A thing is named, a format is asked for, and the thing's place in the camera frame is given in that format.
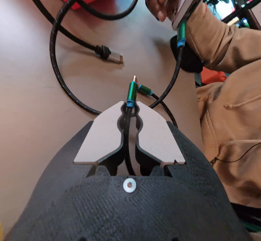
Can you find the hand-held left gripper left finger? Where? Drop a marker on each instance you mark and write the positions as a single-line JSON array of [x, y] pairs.
[[100, 139]]

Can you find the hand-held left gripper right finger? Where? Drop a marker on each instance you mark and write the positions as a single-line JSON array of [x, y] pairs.
[[159, 139]]

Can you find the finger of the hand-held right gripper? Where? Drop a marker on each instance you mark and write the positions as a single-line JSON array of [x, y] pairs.
[[187, 2]]

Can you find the person's right forearm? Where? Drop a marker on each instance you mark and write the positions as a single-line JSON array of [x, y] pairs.
[[224, 41]]

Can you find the person's right hand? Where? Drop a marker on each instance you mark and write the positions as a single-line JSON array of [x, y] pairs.
[[161, 0]]

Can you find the black chair armrest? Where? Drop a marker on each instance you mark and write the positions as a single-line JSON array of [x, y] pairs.
[[189, 61]]

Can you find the person's beige hoodie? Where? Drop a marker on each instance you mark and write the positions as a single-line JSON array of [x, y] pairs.
[[234, 122]]

